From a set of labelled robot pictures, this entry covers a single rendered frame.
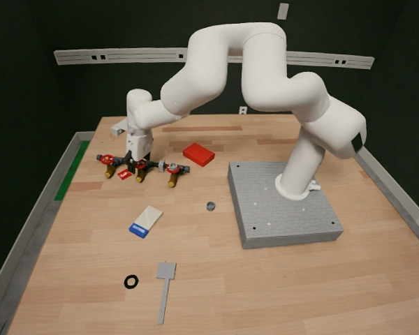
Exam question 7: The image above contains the black pipe with grey tee fittings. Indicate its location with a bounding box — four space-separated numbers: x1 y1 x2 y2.
96 153 190 187

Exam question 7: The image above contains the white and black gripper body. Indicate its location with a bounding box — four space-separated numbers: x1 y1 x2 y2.
126 130 153 161

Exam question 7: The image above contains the black rubber o-ring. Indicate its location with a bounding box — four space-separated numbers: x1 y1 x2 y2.
124 274 138 289

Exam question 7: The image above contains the red rectangular block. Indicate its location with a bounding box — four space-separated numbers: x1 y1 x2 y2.
183 143 215 167

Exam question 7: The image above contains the small grey cylindrical cap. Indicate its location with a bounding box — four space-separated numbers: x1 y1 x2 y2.
207 201 215 211

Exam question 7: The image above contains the red tag with gold chain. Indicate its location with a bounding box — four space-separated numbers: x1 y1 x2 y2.
118 169 132 180

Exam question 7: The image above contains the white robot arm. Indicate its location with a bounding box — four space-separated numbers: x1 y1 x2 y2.
111 22 367 201

